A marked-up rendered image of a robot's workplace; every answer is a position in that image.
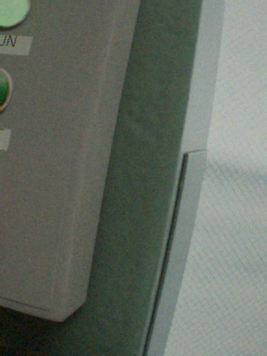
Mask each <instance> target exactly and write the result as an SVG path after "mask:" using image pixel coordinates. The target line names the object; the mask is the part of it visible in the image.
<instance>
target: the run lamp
mask: <svg viewBox="0 0 267 356"><path fill-rule="evenodd" d="M31 8H32V7H31V1H30V0H0V29H5V30H6V29H13V28H16V27H17V26H19V25H20V24H21V23H22V22H24V20H25V19H26V18H27V17H28V16H29V14H30V12H31Z"/></svg>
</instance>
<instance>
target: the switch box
mask: <svg viewBox="0 0 267 356"><path fill-rule="evenodd" d="M30 1H31V7H32V8H31V12H30V14H29V16H28V17H27V18H26V19H25V20H24V22H22V23H21V24H20V25H19V26H17V27H16V28H13V29H6V30H5V29H0V35H8V36H9V35H13V36H16V35H17V36H26V37H28V36H30V37H32V45H31V48H30V50H29V55H28V56H23V55H16V54H15V55H11V54H8V55H7V54H0V68H3V69H4V70H6V71H7V72H8V73H9V74H10V77H11V79H12V82H13V95H12V97H11V99H10V101H9V104H8V105H7V107H6V108H5V109H4V110H3V111H2V112H1V113H0V128H2V129H5V128H7V129H10V130H11V135H10V139H9V144H8V150H7V151H6V150H3V149H0V307H4V308H8V309H10V310H12V311H15V312H21V313H25V314H29V315H32V316H36V317H38V318H41V319H44V320H47V321H51V322H55V323H56V322H63V321H64V320H65V319H66V318H67V317H69V315H71V314H72V313H74V312H75V311H76V310H78V308H79V307H81V306H82V305H83V303H84V302H85V301H86V297H87V295H86V292H87V288H88V284H89V280H90V279H89V275H90V270H91V266H92V261H93V257H92V256H93V252H94V246H95V238H96V233H97V223H98V218H99V213H100V208H101V203H102V197H103V193H104V188H105V182H106V178H107V172H108V163H109V158H110V153H111V148H112V142H113V137H114V133H115V127H116V122H117V118H118V113H119V107H120V102H121V94H122V88H123V85H124V80H125V75H126V71H127V65H128V57H129V54H130V49H131V44H132V40H133V36H134V29H135V24H136V21H137V13H138V9H139V6H140V1H141V0H30Z"/></svg>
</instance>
